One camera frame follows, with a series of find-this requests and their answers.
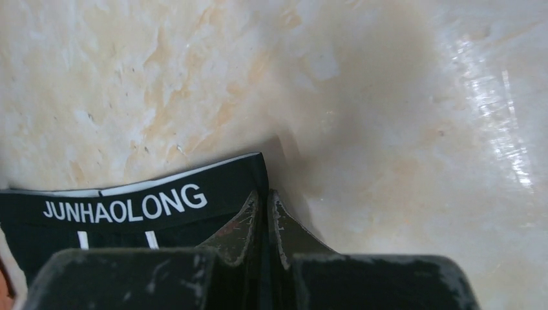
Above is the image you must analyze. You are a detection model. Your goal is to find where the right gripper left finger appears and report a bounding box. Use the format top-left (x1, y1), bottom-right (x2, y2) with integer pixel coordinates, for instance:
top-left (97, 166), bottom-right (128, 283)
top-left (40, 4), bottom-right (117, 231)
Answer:
top-left (23, 191), bottom-right (260, 309)

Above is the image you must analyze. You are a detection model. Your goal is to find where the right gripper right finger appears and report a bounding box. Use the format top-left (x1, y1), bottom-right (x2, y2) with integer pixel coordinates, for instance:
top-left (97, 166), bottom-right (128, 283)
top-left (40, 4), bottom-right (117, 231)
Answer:
top-left (267, 190), bottom-right (480, 309)

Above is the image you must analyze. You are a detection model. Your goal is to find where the black underwear white trim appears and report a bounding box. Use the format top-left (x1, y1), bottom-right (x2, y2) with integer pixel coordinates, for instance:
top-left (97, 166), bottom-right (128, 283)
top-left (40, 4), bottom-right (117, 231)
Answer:
top-left (1, 152), bottom-right (268, 283)

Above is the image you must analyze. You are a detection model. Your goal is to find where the orange underwear cream waistband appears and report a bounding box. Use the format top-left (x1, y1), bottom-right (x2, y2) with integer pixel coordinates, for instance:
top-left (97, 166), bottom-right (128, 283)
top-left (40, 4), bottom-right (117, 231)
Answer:
top-left (0, 262), bottom-right (15, 310)

